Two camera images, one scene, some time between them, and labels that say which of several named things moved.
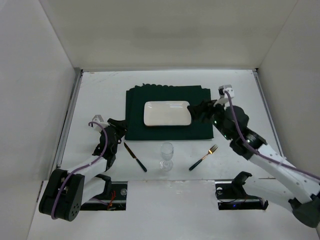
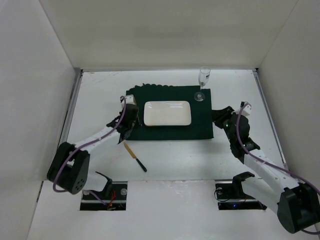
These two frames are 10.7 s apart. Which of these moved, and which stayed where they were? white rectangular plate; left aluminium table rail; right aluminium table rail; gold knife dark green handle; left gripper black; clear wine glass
Moved: clear wine glass; left gripper black
Stayed: gold knife dark green handle; left aluminium table rail; white rectangular plate; right aluminium table rail
